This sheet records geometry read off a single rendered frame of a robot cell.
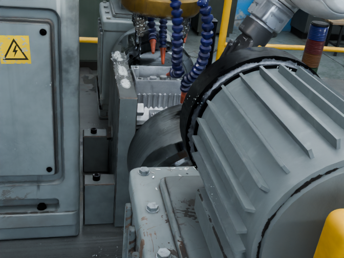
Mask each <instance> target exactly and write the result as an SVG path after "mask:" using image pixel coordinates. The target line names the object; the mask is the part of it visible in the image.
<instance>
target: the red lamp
mask: <svg viewBox="0 0 344 258"><path fill-rule="evenodd" d="M324 45H325V41H314V40H311V39H309V38H307V40H306V45H305V48H304V51H305V52H306V53H309V54H314V55H320V54H322V52H323V49H324Z"/></svg>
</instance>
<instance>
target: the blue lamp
mask: <svg viewBox="0 0 344 258"><path fill-rule="evenodd" d="M328 29H329V27H327V28H323V27H317V26H314V25H312V24H310V27H309V32H308V36H307V37H308V38H309V39H311V40H314V41H325V40H326V37H327V33H328Z"/></svg>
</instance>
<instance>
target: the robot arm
mask: <svg viewBox="0 0 344 258"><path fill-rule="evenodd" d="M298 9H301V10H303V11H305V12H307V13H309V14H311V15H313V16H316V17H319V18H323V19H329V20H339V19H344V0H254V1H253V2H252V4H251V5H250V7H249V8H248V9H247V10H248V12H249V13H250V14H251V15H250V16H248V15H247V16H246V17H245V19H244V20H243V21H242V23H241V24H240V25H239V30H240V31H241V32H242V33H241V34H240V35H239V36H238V37H237V38H236V40H234V41H233V40H231V39H230V40H229V41H228V43H227V45H226V48H225V49H224V51H223V53H222V54H221V56H220V58H221V57H223V56H225V55H227V54H229V53H232V52H234V51H237V50H240V49H245V48H250V47H258V46H261V47H265V46H266V44H267V43H268V42H269V41H270V39H271V38H272V37H273V36H274V34H272V32H273V31H274V32H276V33H280V31H281V30H282V29H283V28H284V26H285V25H286V24H287V22H288V21H289V20H290V19H291V18H292V17H293V15H294V14H295V12H296V11H297V10H298Z"/></svg>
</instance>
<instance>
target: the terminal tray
mask: <svg viewBox="0 0 344 258"><path fill-rule="evenodd" d="M171 69H172V67H160V66H131V75H132V79H133V81H134V82H135V83H134V86H135V89H136V93H137V96H138V103H144V108H145V107H147V108H148V109H149V108H150V107H152V108H153V109H154V108H155V107H157V108H158V109H159V108H160V107H162V108H163V109H165V107H167V108H169V107H171V106H174V105H179V104H182V103H180V100H181V90H180V86H181V80H182V79H183V76H182V77H181V78H179V79H176V78H172V77H170V76H166V74H167V73H168V72H170V70H171ZM167 78H168V79H169V80H167Z"/></svg>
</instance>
